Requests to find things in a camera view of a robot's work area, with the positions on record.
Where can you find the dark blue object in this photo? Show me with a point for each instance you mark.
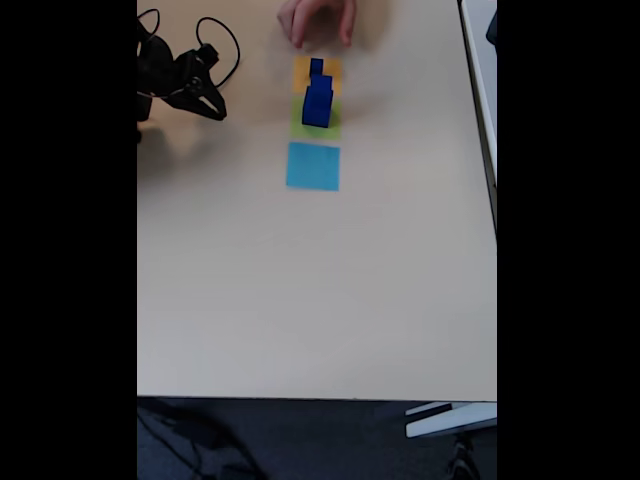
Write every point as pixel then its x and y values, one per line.
pixel 492 27

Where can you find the green paper square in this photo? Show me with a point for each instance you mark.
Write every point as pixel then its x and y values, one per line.
pixel 297 122

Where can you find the white neighbouring table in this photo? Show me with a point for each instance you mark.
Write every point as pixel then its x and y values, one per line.
pixel 480 100

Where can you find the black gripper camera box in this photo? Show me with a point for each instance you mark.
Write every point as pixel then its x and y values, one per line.
pixel 209 54

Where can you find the large blue cube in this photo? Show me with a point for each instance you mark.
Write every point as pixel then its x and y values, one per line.
pixel 316 112

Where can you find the person's hand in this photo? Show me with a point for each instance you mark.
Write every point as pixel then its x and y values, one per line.
pixel 315 12

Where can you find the light blue paper square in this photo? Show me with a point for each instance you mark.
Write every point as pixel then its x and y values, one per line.
pixel 313 167

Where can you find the white table foot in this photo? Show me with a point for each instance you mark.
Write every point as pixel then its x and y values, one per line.
pixel 450 420

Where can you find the orange paper square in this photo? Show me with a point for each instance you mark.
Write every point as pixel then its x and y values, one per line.
pixel 300 75

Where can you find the small blue cube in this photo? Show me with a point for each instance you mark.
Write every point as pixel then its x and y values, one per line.
pixel 316 66

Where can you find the medium blue cube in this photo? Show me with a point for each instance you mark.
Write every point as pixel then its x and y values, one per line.
pixel 322 82

